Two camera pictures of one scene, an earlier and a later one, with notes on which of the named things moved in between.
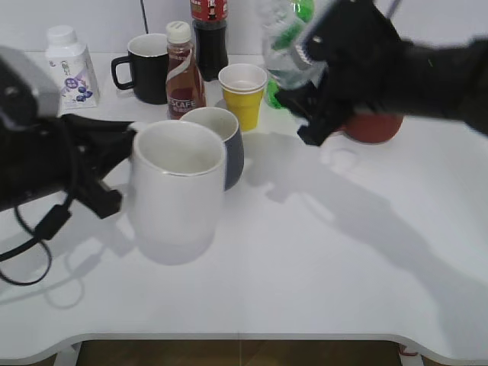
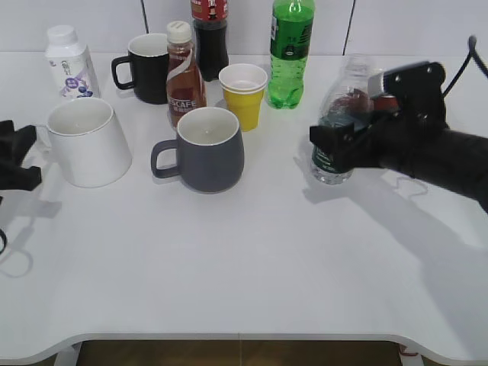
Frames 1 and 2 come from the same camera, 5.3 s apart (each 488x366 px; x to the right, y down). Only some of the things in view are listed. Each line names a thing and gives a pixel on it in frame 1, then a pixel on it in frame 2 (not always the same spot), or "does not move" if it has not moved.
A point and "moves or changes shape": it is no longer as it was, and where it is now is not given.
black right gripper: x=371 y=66 -> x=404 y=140
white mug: x=175 y=190 moves or changes shape
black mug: x=148 y=56 does not move
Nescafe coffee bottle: x=185 y=87 does not move
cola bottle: x=210 y=19 does not move
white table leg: x=68 y=356 does not move
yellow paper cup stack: x=243 y=85 does not move
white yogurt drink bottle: x=71 y=69 does not move
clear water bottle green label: x=285 y=68 moves or changes shape
